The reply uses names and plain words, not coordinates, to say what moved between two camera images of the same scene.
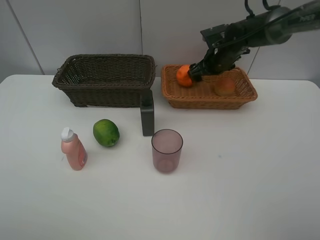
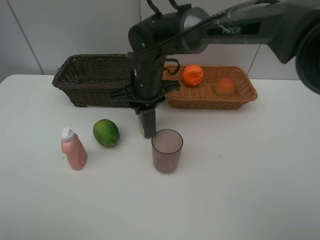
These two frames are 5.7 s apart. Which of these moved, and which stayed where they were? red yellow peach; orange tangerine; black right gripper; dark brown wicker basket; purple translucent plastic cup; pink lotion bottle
Moved: black right gripper; orange tangerine
Stayed: red yellow peach; purple translucent plastic cup; pink lotion bottle; dark brown wicker basket
